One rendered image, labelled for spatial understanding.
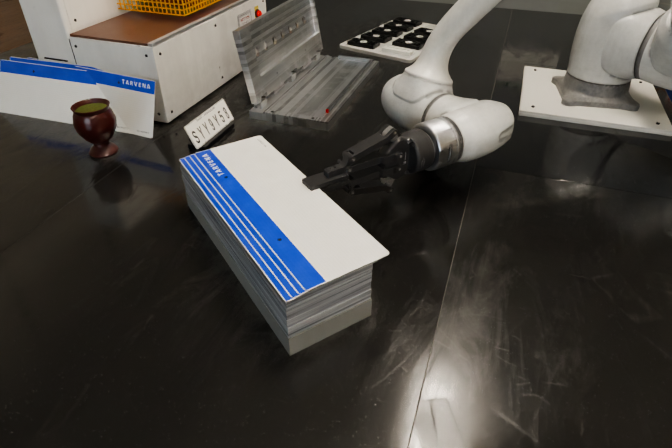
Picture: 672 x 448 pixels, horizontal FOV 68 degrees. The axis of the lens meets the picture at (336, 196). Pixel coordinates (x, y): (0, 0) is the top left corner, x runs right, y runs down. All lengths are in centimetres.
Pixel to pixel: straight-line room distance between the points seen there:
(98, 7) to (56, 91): 23
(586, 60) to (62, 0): 123
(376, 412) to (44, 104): 110
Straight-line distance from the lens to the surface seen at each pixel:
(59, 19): 136
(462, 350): 71
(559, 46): 192
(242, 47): 120
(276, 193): 79
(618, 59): 138
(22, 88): 148
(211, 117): 118
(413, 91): 103
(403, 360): 69
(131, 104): 126
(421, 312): 74
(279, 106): 127
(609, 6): 138
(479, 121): 95
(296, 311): 64
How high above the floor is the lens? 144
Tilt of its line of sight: 34 degrees down
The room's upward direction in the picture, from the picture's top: straight up
